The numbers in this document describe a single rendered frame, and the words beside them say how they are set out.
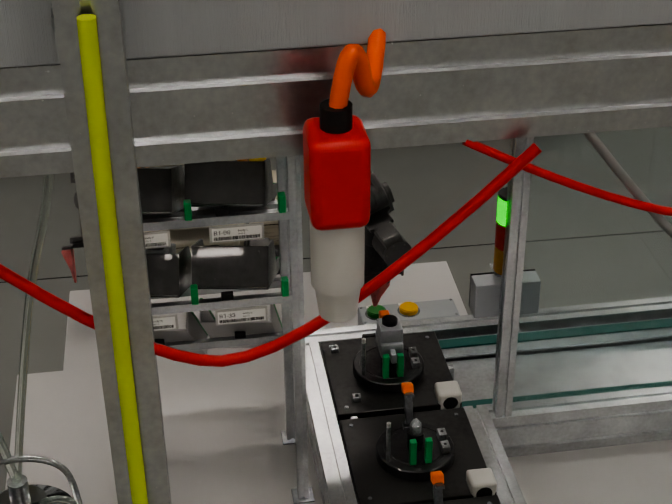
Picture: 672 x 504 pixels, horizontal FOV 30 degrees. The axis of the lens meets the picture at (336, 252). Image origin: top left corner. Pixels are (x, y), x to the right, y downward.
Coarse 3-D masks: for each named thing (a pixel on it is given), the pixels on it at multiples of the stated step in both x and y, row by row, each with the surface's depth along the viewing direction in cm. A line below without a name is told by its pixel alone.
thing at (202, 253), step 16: (272, 240) 220; (192, 256) 211; (208, 256) 211; (224, 256) 211; (240, 256) 211; (256, 256) 211; (272, 256) 221; (192, 272) 212; (208, 272) 212; (224, 272) 212; (240, 272) 212; (256, 272) 211; (272, 272) 221; (208, 288) 212; (224, 288) 212; (240, 288) 212; (256, 288) 212
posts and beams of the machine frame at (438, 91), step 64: (128, 64) 94; (192, 64) 95; (256, 64) 96; (320, 64) 96; (384, 64) 97; (448, 64) 99; (512, 64) 99; (576, 64) 100; (640, 64) 101; (0, 128) 95; (64, 128) 96; (192, 128) 97; (256, 128) 99; (384, 128) 100; (448, 128) 101; (512, 128) 102; (576, 128) 103; (640, 128) 104
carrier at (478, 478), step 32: (384, 416) 235; (416, 416) 235; (448, 416) 235; (352, 448) 228; (384, 448) 225; (416, 448) 219; (448, 448) 223; (352, 480) 222; (384, 480) 220; (416, 480) 220; (448, 480) 220; (480, 480) 217
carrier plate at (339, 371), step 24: (408, 336) 258; (432, 336) 258; (336, 360) 251; (432, 360) 250; (336, 384) 244; (360, 384) 244; (432, 384) 244; (336, 408) 238; (360, 408) 238; (384, 408) 238; (432, 408) 239
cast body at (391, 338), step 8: (384, 320) 241; (392, 320) 241; (376, 328) 245; (384, 328) 240; (392, 328) 240; (400, 328) 240; (376, 336) 246; (384, 336) 240; (392, 336) 240; (400, 336) 241; (384, 344) 241; (392, 344) 241; (400, 344) 241; (384, 352) 241; (392, 352) 240; (400, 352) 242; (392, 360) 240
